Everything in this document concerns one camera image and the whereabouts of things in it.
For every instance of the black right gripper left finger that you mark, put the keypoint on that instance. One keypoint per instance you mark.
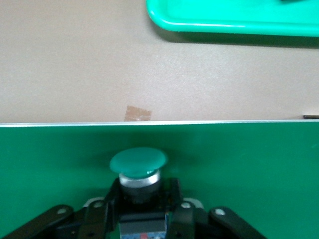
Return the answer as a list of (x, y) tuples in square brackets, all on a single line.
[(109, 206)]

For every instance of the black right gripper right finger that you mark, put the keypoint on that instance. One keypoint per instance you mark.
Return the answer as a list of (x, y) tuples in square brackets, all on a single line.
[(178, 206)]

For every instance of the green mushroom push button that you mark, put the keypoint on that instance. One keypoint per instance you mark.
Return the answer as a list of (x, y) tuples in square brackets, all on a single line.
[(138, 164)]

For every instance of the green conveyor belt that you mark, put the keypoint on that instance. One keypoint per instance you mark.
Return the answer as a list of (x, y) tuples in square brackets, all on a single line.
[(224, 161)]

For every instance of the brown tape patch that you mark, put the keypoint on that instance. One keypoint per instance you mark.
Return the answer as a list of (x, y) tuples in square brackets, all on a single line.
[(138, 114)]

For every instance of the green plastic tray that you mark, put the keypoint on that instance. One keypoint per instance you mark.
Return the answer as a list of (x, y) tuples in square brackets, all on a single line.
[(236, 22)]

